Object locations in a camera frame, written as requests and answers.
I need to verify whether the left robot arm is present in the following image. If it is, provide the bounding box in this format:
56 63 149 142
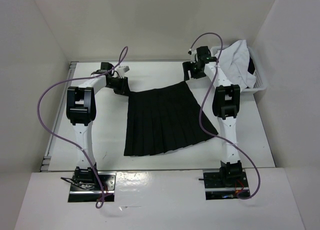
66 62 130 190

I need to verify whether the black garment in basket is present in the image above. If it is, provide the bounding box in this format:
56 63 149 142
247 57 256 75

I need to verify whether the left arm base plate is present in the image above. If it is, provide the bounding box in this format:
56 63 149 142
60 171 117 203

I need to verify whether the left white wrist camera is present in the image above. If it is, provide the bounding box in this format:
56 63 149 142
116 65 130 78

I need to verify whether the white skirt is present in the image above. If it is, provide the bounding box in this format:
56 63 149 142
214 40 256 91

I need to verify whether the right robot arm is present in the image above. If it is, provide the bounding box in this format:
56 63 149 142
182 46 243 187

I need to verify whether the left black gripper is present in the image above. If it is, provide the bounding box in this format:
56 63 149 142
106 76 133 97

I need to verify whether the white plastic basket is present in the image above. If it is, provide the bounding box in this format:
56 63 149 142
204 46 267 94

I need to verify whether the black pleated skirt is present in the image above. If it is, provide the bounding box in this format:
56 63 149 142
124 81 218 157

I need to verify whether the purple cable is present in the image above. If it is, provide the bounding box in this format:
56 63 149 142
36 46 130 209
191 32 263 200

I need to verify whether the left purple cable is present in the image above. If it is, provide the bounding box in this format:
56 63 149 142
36 46 130 209

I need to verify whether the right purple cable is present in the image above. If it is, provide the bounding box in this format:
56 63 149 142
191 32 263 200

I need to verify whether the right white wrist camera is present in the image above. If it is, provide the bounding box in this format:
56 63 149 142
187 48 197 56

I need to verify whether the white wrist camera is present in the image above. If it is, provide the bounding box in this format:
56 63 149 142
187 48 197 56
116 65 130 78

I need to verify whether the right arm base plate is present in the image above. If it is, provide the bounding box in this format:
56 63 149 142
198 169 250 200

